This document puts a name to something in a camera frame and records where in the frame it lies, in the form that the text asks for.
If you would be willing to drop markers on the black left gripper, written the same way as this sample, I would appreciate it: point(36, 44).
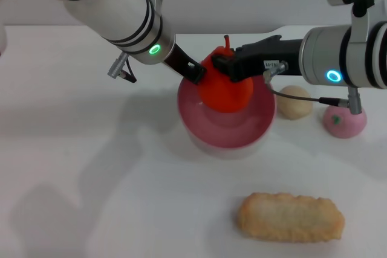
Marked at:
point(178, 60)

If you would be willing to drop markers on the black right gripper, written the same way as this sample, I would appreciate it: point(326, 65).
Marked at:
point(266, 54)

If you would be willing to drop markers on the orange toy fruit with stem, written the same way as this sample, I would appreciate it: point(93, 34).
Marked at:
point(223, 95)

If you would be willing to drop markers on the pink plastic bowl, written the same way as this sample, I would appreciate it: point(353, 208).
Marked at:
point(229, 132)

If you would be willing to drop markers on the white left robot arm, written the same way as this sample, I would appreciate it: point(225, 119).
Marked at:
point(106, 7)

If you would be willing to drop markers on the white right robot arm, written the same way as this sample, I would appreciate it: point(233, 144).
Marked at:
point(326, 52)

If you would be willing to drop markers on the beige round toy bun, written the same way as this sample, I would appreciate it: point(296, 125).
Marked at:
point(294, 104)

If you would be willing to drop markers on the pink toy peach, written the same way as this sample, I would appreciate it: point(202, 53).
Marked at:
point(344, 125)

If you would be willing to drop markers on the golden toy bread slice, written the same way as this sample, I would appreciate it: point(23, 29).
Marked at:
point(290, 217)

